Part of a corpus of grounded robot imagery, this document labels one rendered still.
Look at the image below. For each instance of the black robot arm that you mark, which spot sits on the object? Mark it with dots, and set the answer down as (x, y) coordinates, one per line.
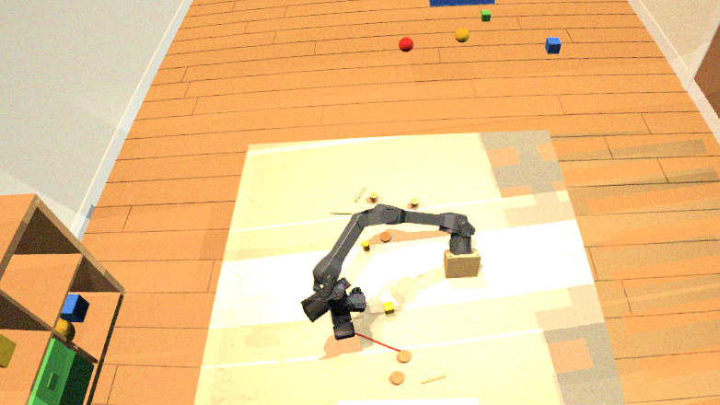
(327, 271)

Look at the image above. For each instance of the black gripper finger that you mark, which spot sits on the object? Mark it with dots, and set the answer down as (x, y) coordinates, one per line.
(334, 321)

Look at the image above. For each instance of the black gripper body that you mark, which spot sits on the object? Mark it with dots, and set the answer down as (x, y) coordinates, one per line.
(343, 329)

